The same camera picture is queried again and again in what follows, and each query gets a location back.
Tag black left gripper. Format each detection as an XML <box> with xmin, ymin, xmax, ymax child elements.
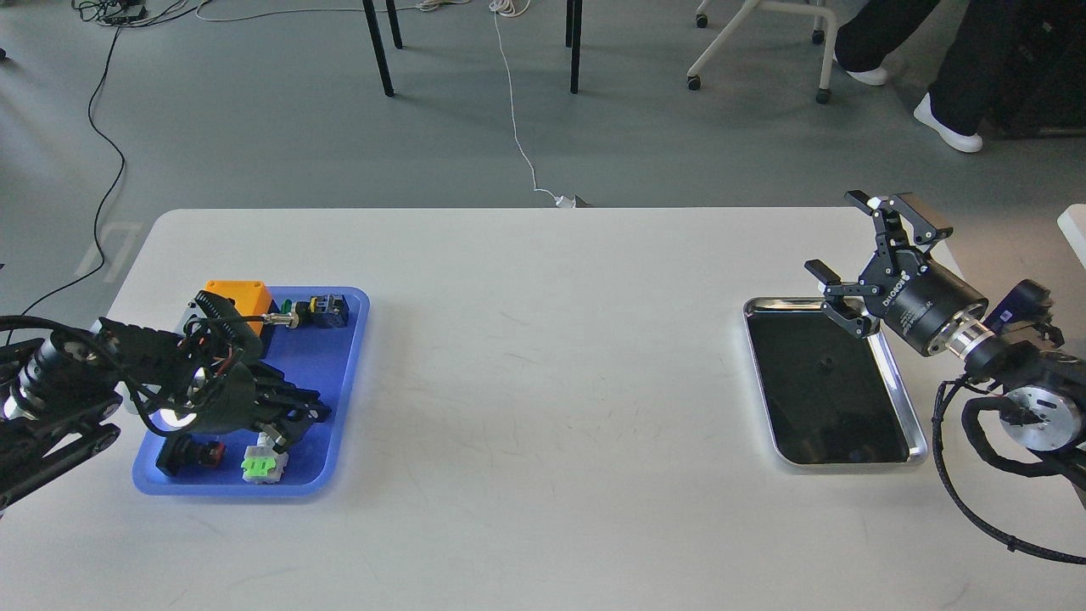
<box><xmin>184</xmin><ymin>362</ymin><xmax>333</xmax><ymax>451</ymax></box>

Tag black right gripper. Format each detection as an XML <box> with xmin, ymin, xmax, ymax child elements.
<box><xmin>804</xmin><ymin>190</ymin><xmax>989</xmax><ymax>356</ymax></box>

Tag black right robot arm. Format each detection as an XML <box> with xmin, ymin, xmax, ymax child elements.
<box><xmin>804</xmin><ymin>190</ymin><xmax>1085</xmax><ymax>564</ymax></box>

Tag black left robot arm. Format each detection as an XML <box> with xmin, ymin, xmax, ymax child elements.
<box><xmin>1</xmin><ymin>290</ymin><xmax>331</xmax><ymax>507</ymax></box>

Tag blue plastic tray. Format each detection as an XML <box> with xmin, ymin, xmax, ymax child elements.
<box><xmin>132</xmin><ymin>287</ymin><xmax>370</xmax><ymax>500</ymax></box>

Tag silver metal tray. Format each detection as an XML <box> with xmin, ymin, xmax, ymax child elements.
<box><xmin>743</xmin><ymin>297</ymin><xmax>929</xmax><ymax>472</ymax></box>

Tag green and silver push button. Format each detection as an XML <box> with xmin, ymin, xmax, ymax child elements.
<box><xmin>241</xmin><ymin>432</ymin><xmax>288</xmax><ymax>485</ymax></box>

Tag black red push button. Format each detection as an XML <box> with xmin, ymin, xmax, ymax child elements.
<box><xmin>155</xmin><ymin>434</ymin><xmax>226</xmax><ymax>478</ymax></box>

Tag orange block on black base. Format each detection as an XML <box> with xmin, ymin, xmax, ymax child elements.
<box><xmin>203</xmin><ymin>281</ymin><xmax>275</xmax><ymax>360</ymax></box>

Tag person legs white shoes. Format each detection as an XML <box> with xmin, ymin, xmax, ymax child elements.
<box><xmin>834</xmin><ymin>1</ymin><xmax>1025</xmax><ymax>154</ymax></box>

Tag black equipment case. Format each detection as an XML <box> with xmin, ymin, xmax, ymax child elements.
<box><xmin>988</xmin><ymin>1</ymin><xmax>1085</xmax><ymax>137</ymax></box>

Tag white rolling chair base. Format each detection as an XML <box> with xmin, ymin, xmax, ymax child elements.
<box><xmin>684</xmin><ymin>1</ymin><xmax>842</xmax><ymax>107</ymax></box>

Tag black table legs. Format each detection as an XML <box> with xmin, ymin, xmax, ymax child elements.
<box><xmin>362</xmin><ymin>0</ymin><xmax>585</xmax><ymax>97</ymax></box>

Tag black cable on floor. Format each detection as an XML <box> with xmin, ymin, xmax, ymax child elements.
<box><xmin>0</xmin><ymin>0</ymin><xmax>198</xmax><ymax>319</ymax></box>

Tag white cable on floor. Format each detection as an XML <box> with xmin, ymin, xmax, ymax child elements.
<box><xmin>489</xmin><ymin>0</ymin><xmax>578</xmax><ymax>208</ymax></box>

